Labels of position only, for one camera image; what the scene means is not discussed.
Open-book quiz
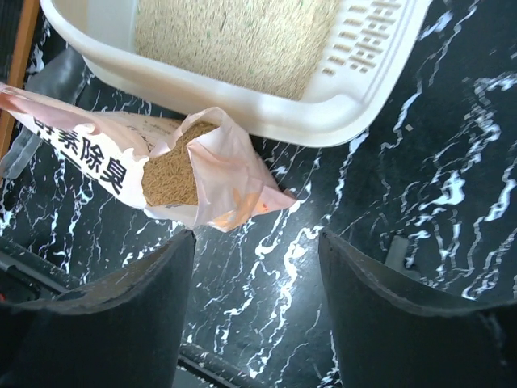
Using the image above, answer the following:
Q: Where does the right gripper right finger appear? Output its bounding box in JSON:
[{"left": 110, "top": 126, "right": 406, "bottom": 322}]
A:
[{"left": 318, "top": 230, "right": 516, "bottom": 387}]

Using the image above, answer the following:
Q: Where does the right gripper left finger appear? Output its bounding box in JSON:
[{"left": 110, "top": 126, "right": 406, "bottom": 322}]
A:
[{"left": 1, "top": 230, "right": 196, "bottom": 387}]

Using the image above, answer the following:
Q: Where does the pink cat litter bag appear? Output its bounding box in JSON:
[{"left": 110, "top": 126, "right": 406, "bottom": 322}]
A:
[{"left": 1, "top": 85, "right": 295, "bottom": 232}]

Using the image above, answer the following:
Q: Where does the cream plastic litter box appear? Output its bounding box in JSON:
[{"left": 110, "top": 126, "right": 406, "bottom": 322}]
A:
[{"left": 41, "top": 1, "right": 430, "bottom": 147}]

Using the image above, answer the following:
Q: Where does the black marble pattern mat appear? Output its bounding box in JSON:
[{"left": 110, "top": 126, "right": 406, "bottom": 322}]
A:
[{"left": 1, "top": 1, "right": 516, "bottom": 387}]

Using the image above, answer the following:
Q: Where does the orange wooden tray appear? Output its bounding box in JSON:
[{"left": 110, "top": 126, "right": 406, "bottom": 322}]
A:
[{"left": 1, "top": 1, "right": 40, "bottom": 88}]

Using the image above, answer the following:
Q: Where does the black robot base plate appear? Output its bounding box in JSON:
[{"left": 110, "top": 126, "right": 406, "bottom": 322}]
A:
[{"left": 1, "top": 230, "right": 258, "bottom": 387}]

